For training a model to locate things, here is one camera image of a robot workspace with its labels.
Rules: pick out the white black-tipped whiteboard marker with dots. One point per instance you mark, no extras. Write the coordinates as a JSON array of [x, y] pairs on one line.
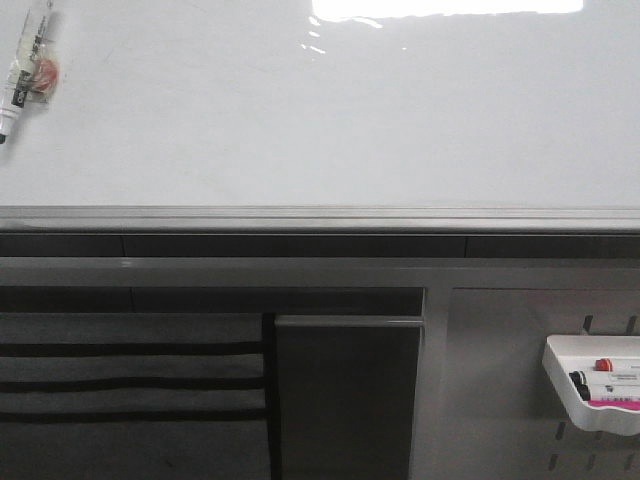
[[34, 72]]

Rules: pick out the white whiteboard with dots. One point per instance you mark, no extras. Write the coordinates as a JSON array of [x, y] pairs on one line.
[[267, 103]]

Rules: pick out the grey whiteboard marker ledge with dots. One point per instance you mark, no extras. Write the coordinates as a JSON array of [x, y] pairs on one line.
[[323, 219]]

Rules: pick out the dark grey flat panel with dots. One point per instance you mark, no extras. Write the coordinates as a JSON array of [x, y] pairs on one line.
[[347, 392]]

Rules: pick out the white pegboard panel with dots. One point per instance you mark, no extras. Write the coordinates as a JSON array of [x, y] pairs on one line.
[[500, 380]]

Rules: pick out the grey fabric pocket organizer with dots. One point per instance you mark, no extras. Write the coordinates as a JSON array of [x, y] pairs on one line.
[[138, 396]]

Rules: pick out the black-capped marker upper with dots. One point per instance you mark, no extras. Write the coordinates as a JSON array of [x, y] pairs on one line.
[[592, 378]]

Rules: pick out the black-capped marker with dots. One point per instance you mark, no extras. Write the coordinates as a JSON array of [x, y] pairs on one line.
[[592, 378], [608, 393]]

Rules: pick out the black-capped marker lower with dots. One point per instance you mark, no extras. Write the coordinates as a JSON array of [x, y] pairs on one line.
[[608, 393]]

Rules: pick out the red-capped marker in tray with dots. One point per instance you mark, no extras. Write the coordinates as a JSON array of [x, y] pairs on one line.
[[617, 365]]

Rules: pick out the pink eraser in tray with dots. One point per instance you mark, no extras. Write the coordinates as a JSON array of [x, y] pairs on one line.
[[626, 405]]

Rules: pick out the white plastic wall tray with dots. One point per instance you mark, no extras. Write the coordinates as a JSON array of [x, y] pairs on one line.
[[567, 353]]

